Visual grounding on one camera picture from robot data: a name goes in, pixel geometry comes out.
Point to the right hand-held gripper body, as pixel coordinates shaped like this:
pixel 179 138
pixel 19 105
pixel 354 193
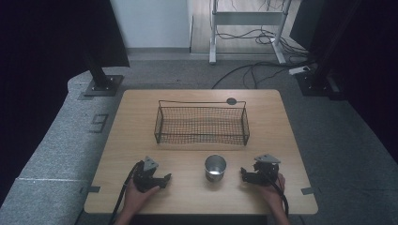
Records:
pixel 267 172

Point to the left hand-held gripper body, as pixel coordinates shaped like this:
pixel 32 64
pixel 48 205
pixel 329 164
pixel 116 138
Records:
pixel 142 179

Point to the shiny metal cup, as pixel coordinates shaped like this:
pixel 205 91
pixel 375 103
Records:
pixel 215 172

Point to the person's left hand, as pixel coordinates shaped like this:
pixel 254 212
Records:
pixel 134 200

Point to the person's right hand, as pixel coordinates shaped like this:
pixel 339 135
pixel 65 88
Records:
pixel 272 193

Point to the grey tape strip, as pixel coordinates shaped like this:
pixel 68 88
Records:
pixel 94 189
pixel 307 190

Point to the dark floor tape marking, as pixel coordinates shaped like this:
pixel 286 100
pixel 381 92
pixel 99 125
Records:
pixel 99 123

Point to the round dark table grommet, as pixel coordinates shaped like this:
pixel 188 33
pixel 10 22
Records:
pixel 231 101

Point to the white power strip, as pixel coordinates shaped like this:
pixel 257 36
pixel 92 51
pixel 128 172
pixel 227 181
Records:
pixel 298 70

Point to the black curtain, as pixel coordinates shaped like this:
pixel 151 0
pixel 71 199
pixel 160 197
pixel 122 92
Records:
pixel 47 62
pixel 369 62

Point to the black stand with base plate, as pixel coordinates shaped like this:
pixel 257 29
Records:
pixel 101 82
pixel 316 82

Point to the white metal desk frame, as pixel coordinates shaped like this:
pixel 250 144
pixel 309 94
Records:
pixel 247 18

